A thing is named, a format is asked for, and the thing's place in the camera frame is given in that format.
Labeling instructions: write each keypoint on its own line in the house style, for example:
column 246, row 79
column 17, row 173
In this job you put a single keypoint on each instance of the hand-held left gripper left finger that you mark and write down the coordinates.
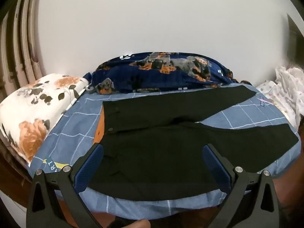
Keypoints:
column 89, row 168

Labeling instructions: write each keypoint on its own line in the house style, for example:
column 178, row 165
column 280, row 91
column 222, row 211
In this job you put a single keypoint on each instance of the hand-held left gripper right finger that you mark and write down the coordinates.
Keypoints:
column 215, row 168

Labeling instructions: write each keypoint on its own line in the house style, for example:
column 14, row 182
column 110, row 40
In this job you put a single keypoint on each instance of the black pants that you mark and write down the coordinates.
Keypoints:
column 154, row 152

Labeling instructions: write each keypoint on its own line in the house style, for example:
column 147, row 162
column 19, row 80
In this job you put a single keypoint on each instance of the blue checked bedsheet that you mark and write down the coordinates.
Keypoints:
column 71, row 133

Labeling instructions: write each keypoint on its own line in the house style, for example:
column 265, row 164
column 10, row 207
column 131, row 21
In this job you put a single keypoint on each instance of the white floral pillow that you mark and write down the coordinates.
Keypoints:
column 23, row 104

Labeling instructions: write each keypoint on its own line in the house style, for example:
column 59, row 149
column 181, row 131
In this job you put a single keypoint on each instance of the navy dog-print blanket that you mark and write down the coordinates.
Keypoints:
column 133, row 76

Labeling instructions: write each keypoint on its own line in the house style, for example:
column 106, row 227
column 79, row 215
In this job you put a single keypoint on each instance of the white dotted cloth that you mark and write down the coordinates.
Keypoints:
column 285, row 87

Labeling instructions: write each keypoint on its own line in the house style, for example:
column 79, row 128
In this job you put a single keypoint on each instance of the beige floral curtain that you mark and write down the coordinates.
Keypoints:
column 21, row 52

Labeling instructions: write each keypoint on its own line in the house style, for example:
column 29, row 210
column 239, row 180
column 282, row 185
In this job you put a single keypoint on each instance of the dark wooden cabinet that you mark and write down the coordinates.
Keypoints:
column 295, row 38

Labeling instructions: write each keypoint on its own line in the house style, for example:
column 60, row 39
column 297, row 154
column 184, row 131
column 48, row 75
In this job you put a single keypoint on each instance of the brown wooden bed frame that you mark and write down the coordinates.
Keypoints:
column 11, row 182

